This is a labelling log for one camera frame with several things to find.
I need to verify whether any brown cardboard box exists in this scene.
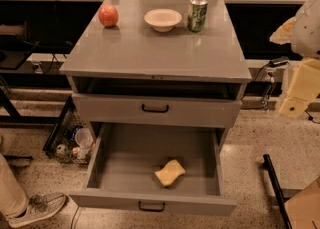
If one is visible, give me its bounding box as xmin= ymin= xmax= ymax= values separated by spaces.
xmin=285 ymin=177 xmax=320 ymax=229

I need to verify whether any black metal bar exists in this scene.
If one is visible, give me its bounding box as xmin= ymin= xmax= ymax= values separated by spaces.
xmin=263 ymin=154 xmax=293 ymax=229

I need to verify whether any green soda can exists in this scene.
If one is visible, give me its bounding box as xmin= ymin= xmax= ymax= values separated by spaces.
xmin=187 ymin=0 xmax=208 ymax=33

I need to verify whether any red apple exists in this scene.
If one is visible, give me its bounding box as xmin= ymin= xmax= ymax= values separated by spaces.
xmin=98 ymin=5 xmax=119 ymax=27

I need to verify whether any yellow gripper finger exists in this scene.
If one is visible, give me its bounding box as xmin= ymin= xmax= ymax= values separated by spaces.
xmin=269 ymin=17 xmax=295 ymax=45
xmin=279 ymin=58 xmax=320 ymax=118

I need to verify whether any open grey lower drawer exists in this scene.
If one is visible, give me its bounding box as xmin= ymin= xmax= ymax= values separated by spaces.
xmin=69 ymin=124 xmax=237 ymax=216

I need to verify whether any grey drawer cabinet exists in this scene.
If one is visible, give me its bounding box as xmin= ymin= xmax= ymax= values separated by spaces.
xmin=59 ymin=0 xmax=253 ymax=141

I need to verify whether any wire basket with items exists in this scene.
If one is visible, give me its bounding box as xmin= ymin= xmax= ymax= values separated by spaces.
xmin=43 ymin=96 xmax=91 ymax=165

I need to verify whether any yellow sponge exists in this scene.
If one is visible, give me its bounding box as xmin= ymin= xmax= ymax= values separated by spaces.
xmin=155 ymin=159 xmax=186 ymax=187

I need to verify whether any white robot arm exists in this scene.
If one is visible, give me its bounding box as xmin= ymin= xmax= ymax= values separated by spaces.
xmin=269 ymin=0 xmax=320 ymax=118

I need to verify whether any beige trouser leg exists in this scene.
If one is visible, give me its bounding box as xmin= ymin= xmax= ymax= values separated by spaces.
xmin=0 ymin=154 xmax=29 ymax=219

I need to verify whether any closed grey upper drawer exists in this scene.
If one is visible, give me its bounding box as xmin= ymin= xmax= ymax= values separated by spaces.
xmin=72 ymin=93 xmax=241 ymax=128

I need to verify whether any black power adapter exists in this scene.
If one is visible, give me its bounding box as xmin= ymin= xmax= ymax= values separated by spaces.
xmin=269 ymin=56 xmax=289 ymax=67

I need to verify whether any clear plastic cup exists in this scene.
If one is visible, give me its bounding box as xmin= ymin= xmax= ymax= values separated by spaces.
xmin=74 ymin=128 xmax=94 ymax=148

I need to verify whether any black cable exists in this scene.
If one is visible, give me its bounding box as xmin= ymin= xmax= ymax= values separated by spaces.
xmin=241 ymin=62 xmax=272 ymax=101

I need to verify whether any white bowl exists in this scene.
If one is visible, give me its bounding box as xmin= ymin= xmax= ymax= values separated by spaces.
xmin=144 ymin=9 xmax=182 ymax=33

